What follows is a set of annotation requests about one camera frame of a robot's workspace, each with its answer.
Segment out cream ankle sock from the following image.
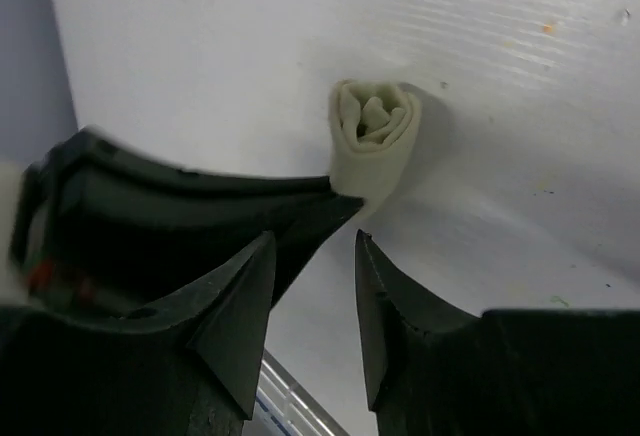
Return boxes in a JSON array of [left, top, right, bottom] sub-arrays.
[[328, 80, 422, 219]]

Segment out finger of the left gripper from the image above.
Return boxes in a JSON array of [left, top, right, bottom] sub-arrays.
[[9, 129, 364, 301]]

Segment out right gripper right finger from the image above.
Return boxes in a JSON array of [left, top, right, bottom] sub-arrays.
[[355, 232, 639, 435]]

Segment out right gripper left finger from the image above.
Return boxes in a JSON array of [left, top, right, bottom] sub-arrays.
[[1, 233, 276, 435]]

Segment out aluminium table frame rail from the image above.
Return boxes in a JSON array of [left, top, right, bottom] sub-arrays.
[[254, 350, 348, 436]]

